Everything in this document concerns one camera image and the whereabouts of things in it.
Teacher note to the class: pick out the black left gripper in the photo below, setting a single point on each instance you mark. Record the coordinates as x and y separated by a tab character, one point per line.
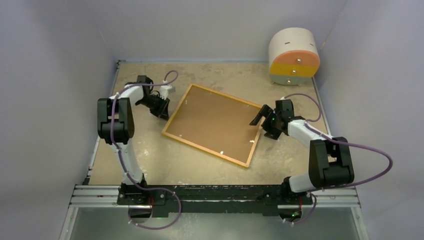
162	111

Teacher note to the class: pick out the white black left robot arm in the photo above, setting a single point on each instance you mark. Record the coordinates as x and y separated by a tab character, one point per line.
116	126

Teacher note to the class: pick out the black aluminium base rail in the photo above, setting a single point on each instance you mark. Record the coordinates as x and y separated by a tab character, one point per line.
267	200

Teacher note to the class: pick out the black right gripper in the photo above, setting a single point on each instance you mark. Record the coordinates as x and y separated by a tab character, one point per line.
267	112

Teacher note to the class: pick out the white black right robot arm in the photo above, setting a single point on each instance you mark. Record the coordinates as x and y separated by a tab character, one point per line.
330	162

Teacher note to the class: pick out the yellow wooden picture frame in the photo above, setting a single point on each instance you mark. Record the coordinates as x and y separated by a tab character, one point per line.
172	116

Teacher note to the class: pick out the brown cardboard backing board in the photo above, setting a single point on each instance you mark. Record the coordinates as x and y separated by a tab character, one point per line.
215	122

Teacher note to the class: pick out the round three-drawer cabinet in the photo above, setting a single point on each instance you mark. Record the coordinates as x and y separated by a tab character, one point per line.
293	57

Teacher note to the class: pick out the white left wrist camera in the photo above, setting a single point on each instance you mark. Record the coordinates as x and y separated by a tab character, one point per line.
165	90

